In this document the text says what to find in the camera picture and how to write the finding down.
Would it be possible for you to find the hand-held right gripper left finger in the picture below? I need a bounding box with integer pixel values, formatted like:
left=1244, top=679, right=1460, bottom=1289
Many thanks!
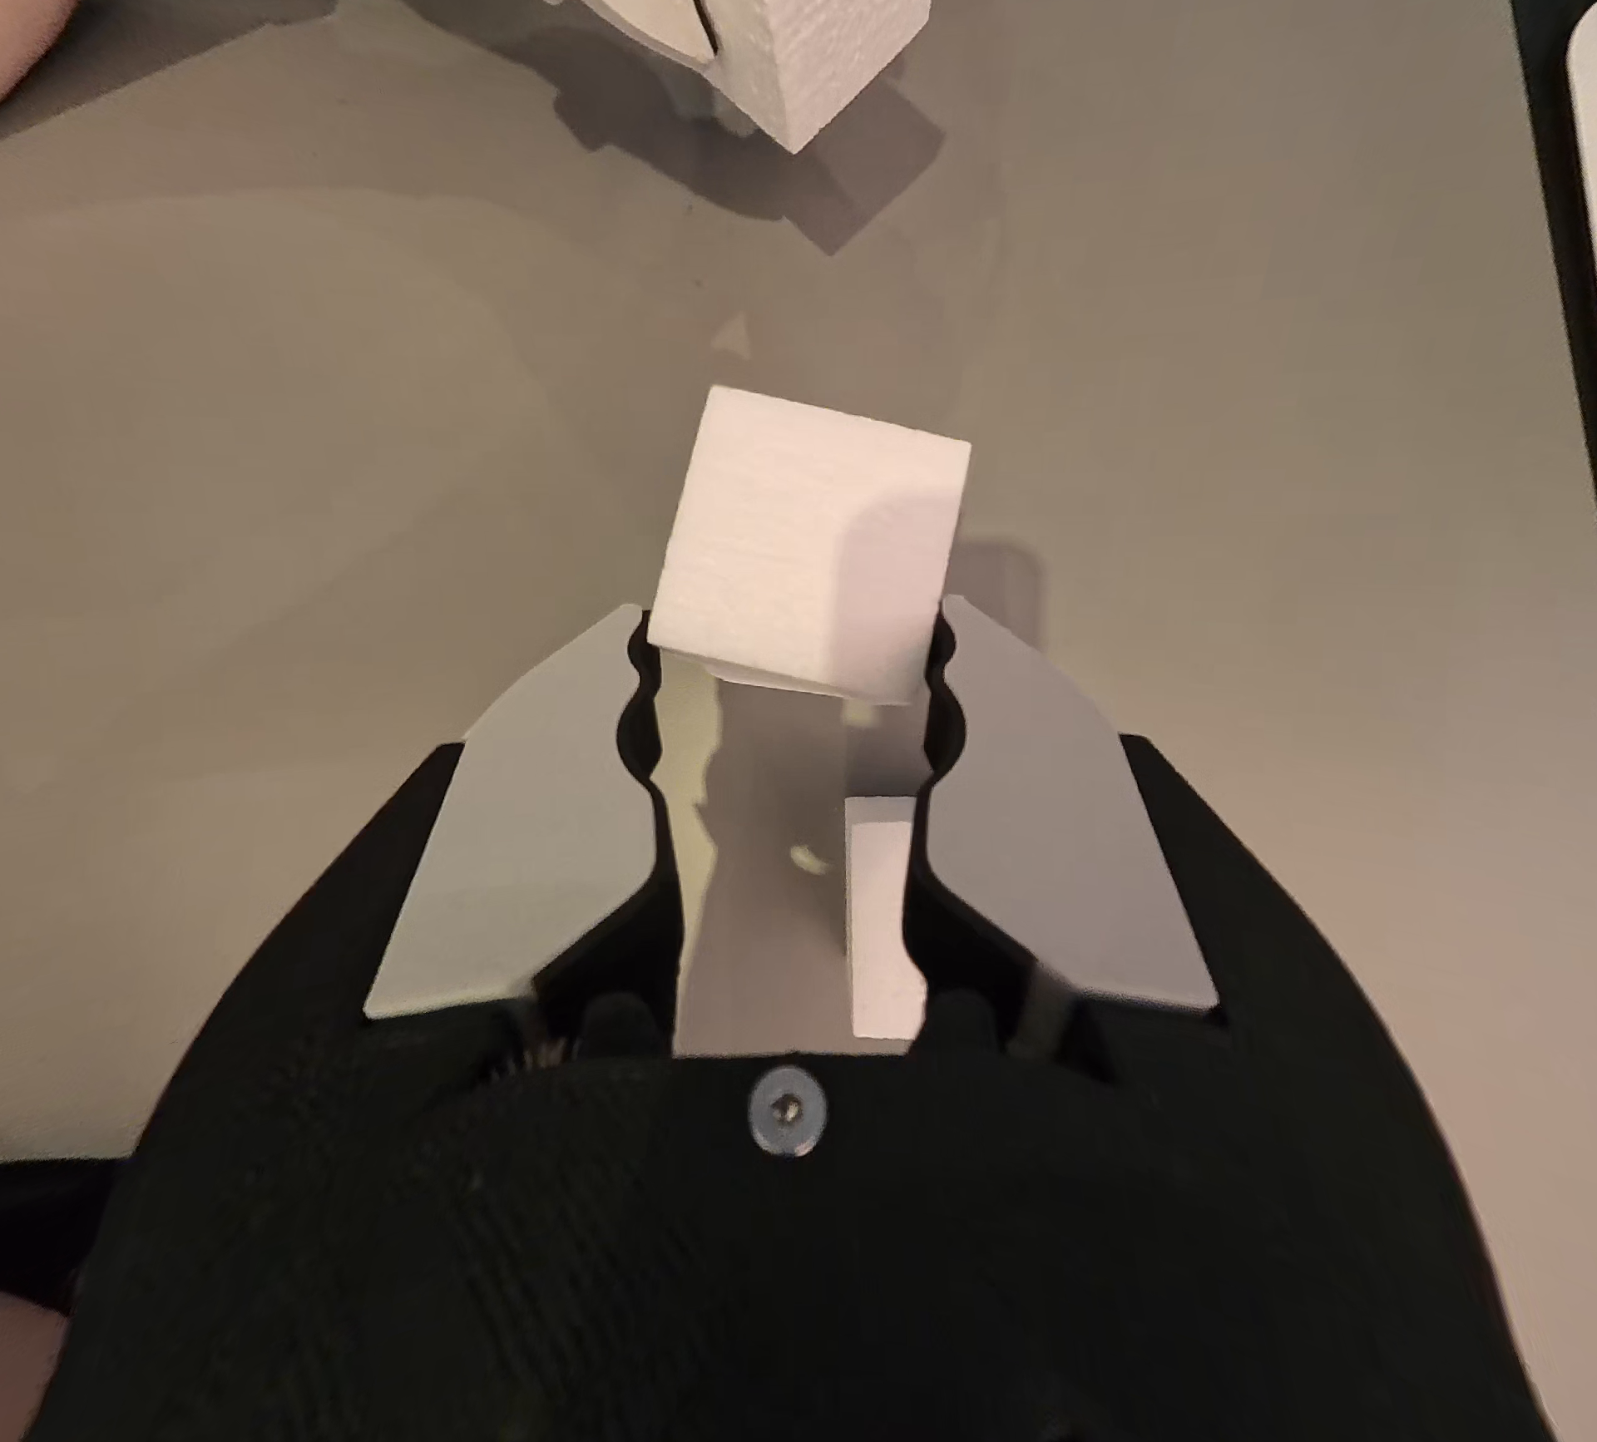
left=362, top=602, right=687, bottom=1053

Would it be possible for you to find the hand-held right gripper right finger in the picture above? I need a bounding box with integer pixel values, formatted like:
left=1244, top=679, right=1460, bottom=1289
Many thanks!
left=906, top=594, right=1221, bottom=1054

